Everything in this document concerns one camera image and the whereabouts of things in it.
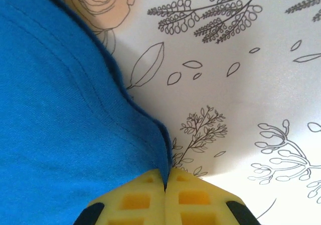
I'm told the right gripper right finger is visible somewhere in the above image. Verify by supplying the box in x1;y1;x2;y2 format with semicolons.
165;168;262;225

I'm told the blue t-shirt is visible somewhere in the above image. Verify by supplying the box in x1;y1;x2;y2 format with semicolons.
0;0;174;225

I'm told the floral tablecloth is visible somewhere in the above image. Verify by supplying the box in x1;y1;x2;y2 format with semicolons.
47;0;321;225

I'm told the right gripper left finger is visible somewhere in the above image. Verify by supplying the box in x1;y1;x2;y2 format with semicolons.
74;168;168;225

